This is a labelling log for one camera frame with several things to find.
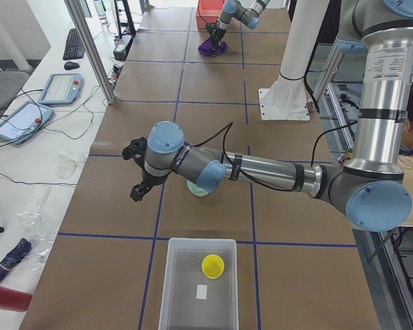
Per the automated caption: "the yellow plastic cup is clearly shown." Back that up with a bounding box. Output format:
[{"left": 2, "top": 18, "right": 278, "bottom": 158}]
[{"left": 201, "top": 254, "right": 225, "bottom": 279}]

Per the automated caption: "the white camera mast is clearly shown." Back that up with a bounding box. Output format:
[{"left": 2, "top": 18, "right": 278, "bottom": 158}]
[{"left": 259, "top": 0, "right": 330, "bottom": 121}]

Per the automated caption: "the black computer mouse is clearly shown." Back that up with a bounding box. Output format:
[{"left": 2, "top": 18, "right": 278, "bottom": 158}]
[{"left": 63, "top": 60, "right": 80, "bottom": 71}]

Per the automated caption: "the clear plastic storage box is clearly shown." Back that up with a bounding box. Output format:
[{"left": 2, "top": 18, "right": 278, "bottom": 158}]
[{"left": 158, "top": 238, "right": 239, "bottom": 329}]

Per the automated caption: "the far teach pendant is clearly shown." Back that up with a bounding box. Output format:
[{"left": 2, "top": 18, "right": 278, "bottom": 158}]
[{"left": 39, "top": 73, "right": 83, "bottom": 106}]

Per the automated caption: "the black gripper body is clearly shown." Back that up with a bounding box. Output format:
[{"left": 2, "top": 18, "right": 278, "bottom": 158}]
[
  {"left": 206, "top": 23, "right": 225, "bottom": 42},
  {"left": 138, "top": 170, "right": 167, "bottom": 192}
]

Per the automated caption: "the light green bowl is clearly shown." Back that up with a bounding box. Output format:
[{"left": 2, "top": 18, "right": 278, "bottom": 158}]
[{"left": 187, "top": 180, "right": 209, "bottom": 197}]

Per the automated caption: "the purple cloth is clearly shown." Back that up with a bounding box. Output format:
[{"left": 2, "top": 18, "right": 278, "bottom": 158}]
[{"left": 198, "top": 38, "right": 228, "bottom": 57}]

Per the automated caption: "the near teach pendant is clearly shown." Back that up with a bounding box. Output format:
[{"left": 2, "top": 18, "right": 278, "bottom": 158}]
[{"left": 0, "top": 101, "right": 54, "bottom": 145}]

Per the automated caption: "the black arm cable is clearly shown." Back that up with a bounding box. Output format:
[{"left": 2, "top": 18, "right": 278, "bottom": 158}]
[{"left": 192, "top": 120, "right": 357, "bottom": 192}]

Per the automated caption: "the red bottle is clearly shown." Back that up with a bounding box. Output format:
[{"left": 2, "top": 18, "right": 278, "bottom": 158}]
[{"left": 0, "top": 286, "right": 32, "bottom": 312}]

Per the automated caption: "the grey aluminium post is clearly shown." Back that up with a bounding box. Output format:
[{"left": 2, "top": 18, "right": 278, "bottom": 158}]
[{"left": 64, "top": 0, "right": 116, "bottom": 105}]

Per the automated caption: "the teach pendant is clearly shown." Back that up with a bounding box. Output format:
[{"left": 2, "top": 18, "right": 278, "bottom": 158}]
[
  {"left": 0, "top": 101, "right": 54, "bottom": 145},
  {"left": 39, "top": 73, "right": 83, "bottom": 106}
]

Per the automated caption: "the pink plastic bin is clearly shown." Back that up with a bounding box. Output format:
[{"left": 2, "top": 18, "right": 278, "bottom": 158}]
[{"left": 195, "top": 0, "right": 224, "bottom": 31}]

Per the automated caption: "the black keyboard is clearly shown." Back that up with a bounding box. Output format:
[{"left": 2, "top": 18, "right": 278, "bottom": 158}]
[{"left": 63, "top": 28, "right": 85, "bottom": 61}]

